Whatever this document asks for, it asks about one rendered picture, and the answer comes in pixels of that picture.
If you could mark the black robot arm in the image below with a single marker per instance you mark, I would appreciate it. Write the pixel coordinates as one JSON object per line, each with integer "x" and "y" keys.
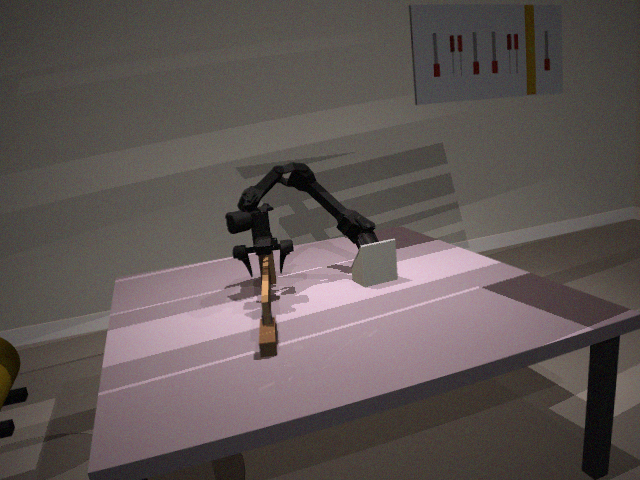
{"x": 352, "y": 224}

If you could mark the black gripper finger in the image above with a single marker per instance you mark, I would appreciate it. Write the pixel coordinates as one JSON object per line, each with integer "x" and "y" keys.
{"x": 282, "y": 258}
{"x": 247, "y": 264}

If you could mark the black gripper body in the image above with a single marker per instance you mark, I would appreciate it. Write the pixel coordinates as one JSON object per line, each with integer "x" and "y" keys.
{"x": 241, "y": 251}

